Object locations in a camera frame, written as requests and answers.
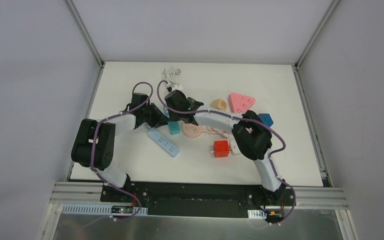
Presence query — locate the teal power strip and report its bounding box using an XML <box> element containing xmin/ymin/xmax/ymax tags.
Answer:
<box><xmin>163</xmin><ymin>107</ymin><xmax>180</xmax><ymax>136</ymax></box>

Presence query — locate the pale pink round socket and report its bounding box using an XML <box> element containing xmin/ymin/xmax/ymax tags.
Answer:
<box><xmin>182</xmin><ymin>123</ymin><xmax>203</xmax><ymax>139</ymax></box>

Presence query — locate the white power strip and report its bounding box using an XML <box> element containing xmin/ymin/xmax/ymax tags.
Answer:
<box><xmin>147</xmin><ymin>128</ymin><xmax>180</xmax><ymax>158</ymax></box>

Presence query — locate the yellow plug adapter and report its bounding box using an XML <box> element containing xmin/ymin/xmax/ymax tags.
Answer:
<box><xmin>211</xmin><ymin>98</ymin><xmax>228</xmax><ymax>111</ymax></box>

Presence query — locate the pink triangular power strip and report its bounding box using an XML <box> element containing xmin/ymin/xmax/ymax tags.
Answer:
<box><xmin>228</xmin><ymin>92</ymin><xmax>256</xmax><ymax>114</ymax></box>

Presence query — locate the red small adapter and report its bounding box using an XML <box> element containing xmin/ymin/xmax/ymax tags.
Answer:
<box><xmin>210</xmin><ymin>140</ymin><xmax>230</xmax><ymax>158</ymax></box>

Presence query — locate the blue cube plug adapter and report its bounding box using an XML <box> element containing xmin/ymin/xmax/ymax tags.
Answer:
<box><xmin>258</xmin><ymin>113</ymin><xmax>274</xmax><ymax>128</ymax></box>

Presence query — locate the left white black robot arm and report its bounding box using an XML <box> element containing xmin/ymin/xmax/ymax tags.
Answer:
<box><xmin>71</xmin><ymin>93</ymin><xmax>169</xmax><ymax>202</ymax></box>

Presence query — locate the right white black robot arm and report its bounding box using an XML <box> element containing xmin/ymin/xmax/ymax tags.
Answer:
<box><xmin>160</xmin><ymin>90</ymin><xmax>287</xmax><ymax>205</ymax></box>

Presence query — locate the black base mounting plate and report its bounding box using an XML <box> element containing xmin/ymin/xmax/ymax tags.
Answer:
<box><xmin>100</xmin><ymin>181</ymin><xmax>295</xmax><ymax>219</ymax></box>

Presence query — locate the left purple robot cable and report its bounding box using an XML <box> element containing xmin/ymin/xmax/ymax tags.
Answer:
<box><xmin>90</xmin><ymin>81</ymin><xmax>154</xmax><ymax>173</ymax></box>

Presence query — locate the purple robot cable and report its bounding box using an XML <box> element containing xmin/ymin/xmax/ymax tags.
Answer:
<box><xmin>90</xmin><ymin>81</ymin><xmax>154</xmax><ymax>173</ymax></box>
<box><xmin>156</xmin><ymin>79</ymin><xmax>286</xmax><ymax>157</ymax></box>

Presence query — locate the white coiled cable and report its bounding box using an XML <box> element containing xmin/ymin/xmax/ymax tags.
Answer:
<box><xmin>162</xmin><ymin>66</ymin><xmax>182</xmax><ymax>84</ymax></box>

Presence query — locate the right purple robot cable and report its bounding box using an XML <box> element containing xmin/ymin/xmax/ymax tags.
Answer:
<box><xmin>156</xmin><ymin>79</ymin><xmax>286</xmax><ymax>157</ymax></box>

